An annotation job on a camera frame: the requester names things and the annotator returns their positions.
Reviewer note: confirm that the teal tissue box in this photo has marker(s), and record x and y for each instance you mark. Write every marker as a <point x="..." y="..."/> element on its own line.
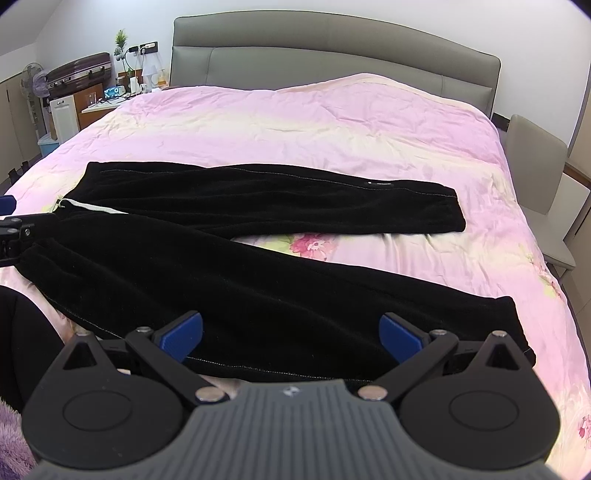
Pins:
<point x="113" y="92"/>

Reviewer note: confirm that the pink floral duvet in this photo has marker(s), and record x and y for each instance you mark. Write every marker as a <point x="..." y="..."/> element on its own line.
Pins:
<point x="300" y="124"/>

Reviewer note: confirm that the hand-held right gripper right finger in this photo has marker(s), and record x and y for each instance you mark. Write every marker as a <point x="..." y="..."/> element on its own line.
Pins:
<point x="399" y="336"/>

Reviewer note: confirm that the light blue bin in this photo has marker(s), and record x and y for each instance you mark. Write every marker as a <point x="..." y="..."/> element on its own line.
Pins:
<point x="46" y="146"/>

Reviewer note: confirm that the green plant in vase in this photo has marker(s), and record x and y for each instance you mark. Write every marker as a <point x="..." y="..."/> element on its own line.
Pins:
<point x="120" y="41"/>

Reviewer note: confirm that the white board panel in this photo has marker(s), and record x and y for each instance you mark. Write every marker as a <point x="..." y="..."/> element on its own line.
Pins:
<point x="63" y="117"/>

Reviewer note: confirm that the white table lamp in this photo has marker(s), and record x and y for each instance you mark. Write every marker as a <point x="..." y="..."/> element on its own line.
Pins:
<point x="148" y="74"/>

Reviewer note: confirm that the black pants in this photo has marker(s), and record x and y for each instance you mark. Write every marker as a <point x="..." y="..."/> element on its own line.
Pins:
<point x="277" y="300"/>

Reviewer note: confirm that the grey padded headboard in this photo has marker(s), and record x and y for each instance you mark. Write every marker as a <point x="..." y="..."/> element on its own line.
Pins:
<point x="323" y="50"/>

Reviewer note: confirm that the beige cabinet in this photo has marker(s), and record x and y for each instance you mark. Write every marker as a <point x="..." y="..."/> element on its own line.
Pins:
<point x="16" y="129"/>

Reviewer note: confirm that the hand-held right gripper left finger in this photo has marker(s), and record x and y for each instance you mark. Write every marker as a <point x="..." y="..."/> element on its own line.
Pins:
<point x="182" y="336"/>

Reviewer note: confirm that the wall socket strip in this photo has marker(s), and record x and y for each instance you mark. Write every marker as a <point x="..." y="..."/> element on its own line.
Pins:
<point x="144" y="47"/>

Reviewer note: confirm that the wooden nightstand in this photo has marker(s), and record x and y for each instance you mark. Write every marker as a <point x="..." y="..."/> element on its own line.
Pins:
<point x="92" y="113"/>

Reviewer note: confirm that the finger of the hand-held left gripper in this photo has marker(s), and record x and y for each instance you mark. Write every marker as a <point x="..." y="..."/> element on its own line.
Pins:
<point x="14" y="240"/>
<point x="6" y="205"/>

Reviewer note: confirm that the beige chair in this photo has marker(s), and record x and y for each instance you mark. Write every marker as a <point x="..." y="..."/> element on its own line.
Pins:
<point x="535" y="161"/>

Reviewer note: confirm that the white standing fan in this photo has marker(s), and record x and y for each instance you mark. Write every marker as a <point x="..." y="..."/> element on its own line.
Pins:
<point x="31" y="76"/>

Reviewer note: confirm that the person's black clothing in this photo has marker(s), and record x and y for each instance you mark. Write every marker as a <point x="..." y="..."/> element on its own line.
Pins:
<point x="27" y="350"/>

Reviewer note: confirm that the purple brown suitcase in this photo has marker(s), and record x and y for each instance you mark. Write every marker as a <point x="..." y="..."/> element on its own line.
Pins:
<point x="78" y="71"/>

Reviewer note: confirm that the purple fuzzy cloth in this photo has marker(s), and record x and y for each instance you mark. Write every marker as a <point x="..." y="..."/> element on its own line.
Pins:
<point x="13" y="438"/>

